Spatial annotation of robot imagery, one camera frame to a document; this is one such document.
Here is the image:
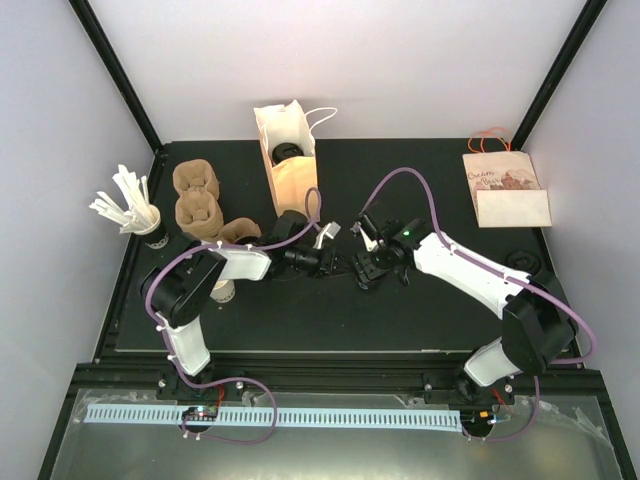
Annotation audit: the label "black lid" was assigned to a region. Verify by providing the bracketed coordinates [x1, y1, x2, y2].
[505, 250, 542, 275]
[271, 142, 304, 165]

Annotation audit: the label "brown paper takeout bag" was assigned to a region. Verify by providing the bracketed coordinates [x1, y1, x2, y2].
[253, 100, 338, 216]

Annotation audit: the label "brown pulp cup carrier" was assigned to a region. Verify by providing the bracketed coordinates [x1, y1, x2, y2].
[219, 217, 262, 244]

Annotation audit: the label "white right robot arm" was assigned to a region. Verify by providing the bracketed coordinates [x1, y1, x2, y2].
[352, 211, 578, 403]

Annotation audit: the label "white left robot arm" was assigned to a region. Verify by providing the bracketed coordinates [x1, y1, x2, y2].
[139, 210, 340, 399]

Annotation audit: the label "white paper coffee cup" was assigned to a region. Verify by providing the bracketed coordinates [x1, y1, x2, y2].
[210, 280, 236, 304]

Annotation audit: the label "stack of pulp cup carriers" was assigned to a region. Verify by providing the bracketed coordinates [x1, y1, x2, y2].
[172, 159, 224, 241]

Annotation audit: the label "cup of white wrapped stirrers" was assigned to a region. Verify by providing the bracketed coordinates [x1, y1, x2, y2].
[89, 164, 169, 250]

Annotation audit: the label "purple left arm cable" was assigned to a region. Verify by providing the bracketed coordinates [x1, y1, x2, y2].
[143, 187, 322, 445]

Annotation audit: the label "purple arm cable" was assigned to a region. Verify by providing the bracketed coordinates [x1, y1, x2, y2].
[357, 167, 599, 444]
[143, 187, 322, 445]

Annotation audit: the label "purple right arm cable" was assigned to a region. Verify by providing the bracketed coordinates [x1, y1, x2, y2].
[357, 167, 599, 444]

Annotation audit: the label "printed paper bag orange handles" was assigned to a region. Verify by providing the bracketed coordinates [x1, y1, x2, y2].
[462, 127, 552, 228]

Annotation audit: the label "light blue cable duct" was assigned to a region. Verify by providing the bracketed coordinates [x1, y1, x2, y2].
[84, 404, 462, 433]

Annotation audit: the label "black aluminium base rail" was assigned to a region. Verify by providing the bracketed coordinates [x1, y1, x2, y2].
[69, 354, 605, 408]

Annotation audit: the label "black right frame post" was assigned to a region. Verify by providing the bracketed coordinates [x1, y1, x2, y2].
[511, 0, 608, 150]

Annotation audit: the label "black frame post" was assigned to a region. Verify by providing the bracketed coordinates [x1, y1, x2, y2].
[67, 0, 166, 156]
[511, 0, 608, 150]

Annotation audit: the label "black left frame post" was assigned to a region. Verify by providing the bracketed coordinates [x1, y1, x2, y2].
[67, 0, 166, 156]

